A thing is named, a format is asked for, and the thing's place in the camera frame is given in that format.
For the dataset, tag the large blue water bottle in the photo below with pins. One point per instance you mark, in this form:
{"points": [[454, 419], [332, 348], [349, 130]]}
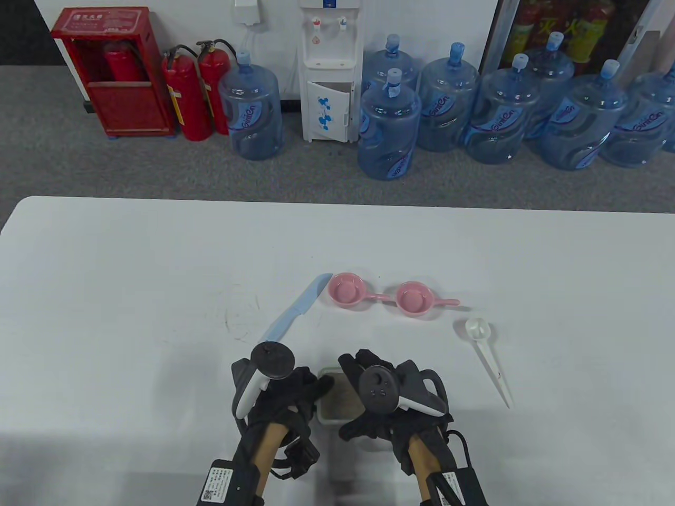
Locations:
{"points": [[250, 116]]}

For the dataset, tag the person's left forearm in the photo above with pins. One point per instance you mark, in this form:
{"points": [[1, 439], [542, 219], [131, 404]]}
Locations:
{"points": [[269, 448]]}

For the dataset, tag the person's right hand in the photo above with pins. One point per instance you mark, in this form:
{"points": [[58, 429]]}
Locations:
{"points": [[364, 427]]}

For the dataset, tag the row of blue water jugs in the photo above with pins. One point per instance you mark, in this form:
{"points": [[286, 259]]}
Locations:
{"points": [[390, 132]]}

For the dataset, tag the light blue plastic knife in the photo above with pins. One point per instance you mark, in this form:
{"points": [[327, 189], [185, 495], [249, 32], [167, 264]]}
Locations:
{"points": [[306, 300]]}

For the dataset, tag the black labelled wrist box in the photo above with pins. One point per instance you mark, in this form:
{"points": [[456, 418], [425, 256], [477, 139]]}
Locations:
{"points": [[221, 485], [459, 490]]}

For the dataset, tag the red extinguisher inside cabinet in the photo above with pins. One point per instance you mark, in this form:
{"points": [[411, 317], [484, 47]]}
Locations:
{"points": [[121, 63]]}

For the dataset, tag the person's right forearm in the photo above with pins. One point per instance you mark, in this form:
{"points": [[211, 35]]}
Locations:
{"points": [[422, 469]]}

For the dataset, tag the black grey hand controller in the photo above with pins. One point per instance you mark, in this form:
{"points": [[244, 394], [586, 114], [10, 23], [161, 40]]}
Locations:
{"points": [[272, 360], [378, 389]]}

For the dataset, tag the white plastic coffee spoon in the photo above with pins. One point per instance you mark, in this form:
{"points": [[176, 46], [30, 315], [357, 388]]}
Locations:
{"points": [[477, 329]]}

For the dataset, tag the white sesame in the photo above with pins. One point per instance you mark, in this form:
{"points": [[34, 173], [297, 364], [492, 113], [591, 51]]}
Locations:
{"points": [[340, 406]]}

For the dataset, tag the clear plastic sesame container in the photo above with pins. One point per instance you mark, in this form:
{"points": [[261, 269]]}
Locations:
{"points": [[322, 416]]}

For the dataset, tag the grey leaning panel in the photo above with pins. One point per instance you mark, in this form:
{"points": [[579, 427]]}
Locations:
{"points": [[646, 47]]}

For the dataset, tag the white water dispenser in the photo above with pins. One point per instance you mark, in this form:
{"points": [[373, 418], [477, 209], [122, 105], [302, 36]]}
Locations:
{"points": [[327, 63]]}

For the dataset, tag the person's left hand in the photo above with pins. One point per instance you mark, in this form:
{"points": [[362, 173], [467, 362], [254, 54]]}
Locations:
{"points": [[295, 395]]}

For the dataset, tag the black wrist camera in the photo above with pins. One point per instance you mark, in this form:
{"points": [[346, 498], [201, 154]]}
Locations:
{"points": [[303, 458]]}

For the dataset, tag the white wall box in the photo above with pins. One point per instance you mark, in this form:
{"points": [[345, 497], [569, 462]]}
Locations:
{"points": [[248, 10]]}

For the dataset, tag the red fire extinguisher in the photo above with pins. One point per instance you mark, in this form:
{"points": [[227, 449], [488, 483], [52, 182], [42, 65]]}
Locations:
{"points": [[211, 79], [184, 100]]}

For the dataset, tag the red fire extinguisher cabinet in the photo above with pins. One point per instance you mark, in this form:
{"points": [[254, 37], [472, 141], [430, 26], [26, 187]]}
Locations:
{"points": [[126, 105]]}

